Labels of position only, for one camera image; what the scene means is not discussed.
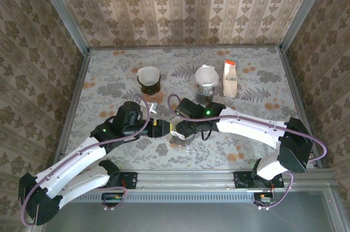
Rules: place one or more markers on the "white paper coffee filter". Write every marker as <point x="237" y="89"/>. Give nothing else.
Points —
<point x="149" y="76"/>
<point x="177" y="134"/>
<point x="206" y="76"/>

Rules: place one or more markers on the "grey smoked coffee dripper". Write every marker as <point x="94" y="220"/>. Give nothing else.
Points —
<point x="181" y="141"/>

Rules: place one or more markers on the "green glass coffee dripper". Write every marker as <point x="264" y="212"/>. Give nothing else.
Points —
<point x="150" y="88"/>

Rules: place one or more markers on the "coffee filter pack orange label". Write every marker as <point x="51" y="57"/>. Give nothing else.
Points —
<point x="229" y="87"/>

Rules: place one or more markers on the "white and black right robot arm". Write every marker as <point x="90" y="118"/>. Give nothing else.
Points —
<point x="246" y="130"/>

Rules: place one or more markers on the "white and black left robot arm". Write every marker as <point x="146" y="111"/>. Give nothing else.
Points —
<point x="73" y="161"/>

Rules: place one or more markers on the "floral patterned table cover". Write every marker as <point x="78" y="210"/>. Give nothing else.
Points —
<point x="117" y="73"/>

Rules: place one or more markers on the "small electronics board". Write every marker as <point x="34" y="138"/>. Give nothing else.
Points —
<point x="112" y="197"/>
<point x="265" y="199"/>

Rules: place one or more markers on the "grey metal panel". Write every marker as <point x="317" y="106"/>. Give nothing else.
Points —
<point x="177" y="218"/>

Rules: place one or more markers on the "wide aluminium mounting rail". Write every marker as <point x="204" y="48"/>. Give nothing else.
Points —
<point x="186" y="181"/>

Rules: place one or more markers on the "aluminium table edge rail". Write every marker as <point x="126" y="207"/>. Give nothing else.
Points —
<point x="73" y="106"/>
<point x="291" y="78"/>
<point x="164" y="48"/>

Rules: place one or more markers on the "aluminium frame post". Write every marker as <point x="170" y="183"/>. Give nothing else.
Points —
<point x="63" y="10"/>
<point x="304" y="10"/>

